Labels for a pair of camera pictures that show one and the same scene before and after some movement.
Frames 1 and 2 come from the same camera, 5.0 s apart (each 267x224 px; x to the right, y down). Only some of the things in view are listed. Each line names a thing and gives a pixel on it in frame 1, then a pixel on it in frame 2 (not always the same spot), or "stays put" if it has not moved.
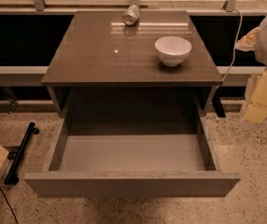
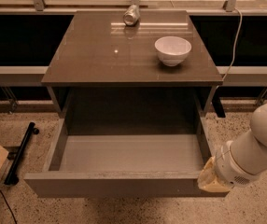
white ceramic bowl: [173, 50] stays put
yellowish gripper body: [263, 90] → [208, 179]
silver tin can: [132, 15] stays put
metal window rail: [34, 75] stays put
